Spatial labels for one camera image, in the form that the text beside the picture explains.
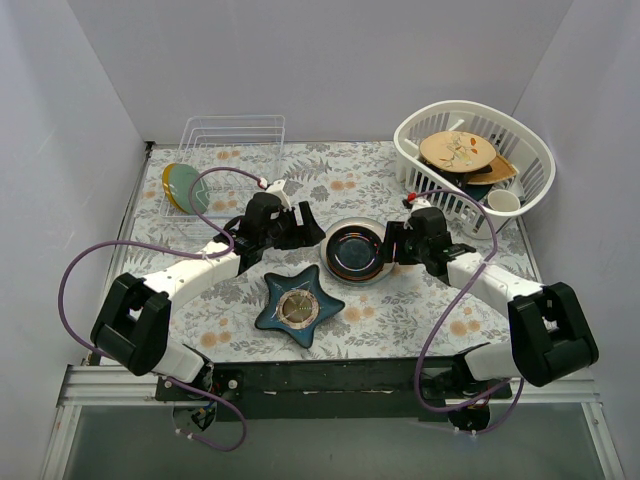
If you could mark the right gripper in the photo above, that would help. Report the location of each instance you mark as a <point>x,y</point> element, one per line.
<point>403,245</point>

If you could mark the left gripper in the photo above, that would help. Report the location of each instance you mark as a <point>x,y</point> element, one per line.
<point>292,228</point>

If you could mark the dark brown plate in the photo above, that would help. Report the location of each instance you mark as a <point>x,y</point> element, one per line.
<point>353,253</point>

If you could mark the blue floral green plate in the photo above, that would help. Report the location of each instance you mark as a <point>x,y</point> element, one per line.
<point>189,190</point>

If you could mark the yellow patterned round plate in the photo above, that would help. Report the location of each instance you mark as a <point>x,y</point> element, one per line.
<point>166,184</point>

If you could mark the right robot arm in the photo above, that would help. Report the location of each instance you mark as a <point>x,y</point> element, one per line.
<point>549,336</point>

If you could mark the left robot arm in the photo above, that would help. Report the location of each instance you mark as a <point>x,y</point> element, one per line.
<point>133,324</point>

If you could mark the dark teal dish in basket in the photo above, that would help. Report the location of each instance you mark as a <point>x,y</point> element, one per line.
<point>470,194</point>

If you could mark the blue star-shaped plate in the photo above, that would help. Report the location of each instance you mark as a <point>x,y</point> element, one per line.
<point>297,305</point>

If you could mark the floral table mat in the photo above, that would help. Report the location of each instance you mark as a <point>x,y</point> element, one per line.
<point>391,318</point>

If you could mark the beige floral round plate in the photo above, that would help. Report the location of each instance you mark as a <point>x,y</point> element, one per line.
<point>457,152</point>

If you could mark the white cup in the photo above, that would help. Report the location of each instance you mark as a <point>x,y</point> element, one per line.
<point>502,200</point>

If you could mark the tan fan-shaped plate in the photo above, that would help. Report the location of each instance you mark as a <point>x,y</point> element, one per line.
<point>499,170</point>

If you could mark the white plastic slatted basket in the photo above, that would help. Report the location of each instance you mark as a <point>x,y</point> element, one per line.
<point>524,149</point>

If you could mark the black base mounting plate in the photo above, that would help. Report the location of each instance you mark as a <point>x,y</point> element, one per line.
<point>331,389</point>

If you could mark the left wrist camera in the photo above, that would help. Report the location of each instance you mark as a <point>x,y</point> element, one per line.
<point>276,188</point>

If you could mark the white wire dish rack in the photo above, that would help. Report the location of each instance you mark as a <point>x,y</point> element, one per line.
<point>252,143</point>

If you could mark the aluminium frame rail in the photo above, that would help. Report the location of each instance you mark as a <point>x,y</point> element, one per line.
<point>110,385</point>

